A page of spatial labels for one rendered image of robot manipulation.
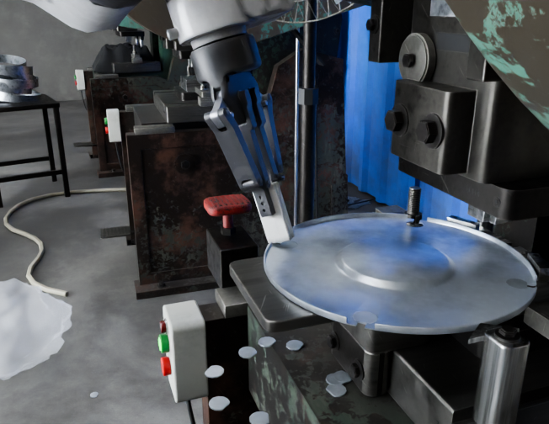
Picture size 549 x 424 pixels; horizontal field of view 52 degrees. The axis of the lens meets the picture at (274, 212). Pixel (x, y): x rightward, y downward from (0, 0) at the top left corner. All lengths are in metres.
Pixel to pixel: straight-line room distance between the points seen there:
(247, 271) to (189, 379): 0.30
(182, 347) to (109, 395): 0.94
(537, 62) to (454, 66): 0.37
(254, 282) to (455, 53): 0.30
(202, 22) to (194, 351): 0.46
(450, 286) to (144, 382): 1.31
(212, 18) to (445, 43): 0.24
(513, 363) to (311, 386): 0.25
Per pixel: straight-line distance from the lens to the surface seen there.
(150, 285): 2.25
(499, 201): 0.57
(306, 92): 1.47
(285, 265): 0.62
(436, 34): 0.62
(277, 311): 0.54
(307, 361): 0.71
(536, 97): 0.26
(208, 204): 0.88
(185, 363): 0.85
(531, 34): 0.22
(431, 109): 0.58
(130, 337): 2.00
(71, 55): 7.11
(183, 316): 0.84
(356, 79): 3.39
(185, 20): 0.63
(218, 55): 0.62
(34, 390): 1.85
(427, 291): 0.59
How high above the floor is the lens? 1.05
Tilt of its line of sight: 20 degrees down
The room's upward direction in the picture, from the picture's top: straight up
